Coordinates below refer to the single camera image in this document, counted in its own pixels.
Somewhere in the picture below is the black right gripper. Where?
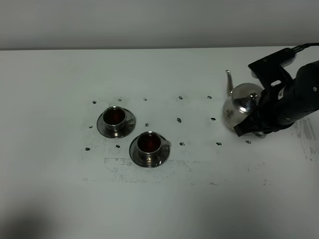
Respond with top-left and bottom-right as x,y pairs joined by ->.
234,61 -> 319,137

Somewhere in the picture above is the stainless steel teapot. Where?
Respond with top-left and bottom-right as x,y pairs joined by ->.
222,70 -> 263,131

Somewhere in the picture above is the near stainless steel saucer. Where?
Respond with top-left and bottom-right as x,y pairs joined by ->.
129,131 -> 170,168

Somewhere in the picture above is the stainless steel saucer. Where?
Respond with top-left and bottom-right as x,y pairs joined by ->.
97,106 -> 136,139
129,131 -> 170,168

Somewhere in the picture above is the near stainless steel teacup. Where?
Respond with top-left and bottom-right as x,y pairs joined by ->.
137,131 -> 170,161

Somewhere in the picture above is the stainless steel teacup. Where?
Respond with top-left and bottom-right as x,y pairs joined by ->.
137,131 -> 170,161
102,106 -> 133,131

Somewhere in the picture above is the far stainless steel saucer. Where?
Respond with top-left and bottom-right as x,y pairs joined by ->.
97,106 -> 136,139

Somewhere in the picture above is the far stainless steel teacup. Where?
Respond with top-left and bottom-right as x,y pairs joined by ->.
102,106 -> 133,131

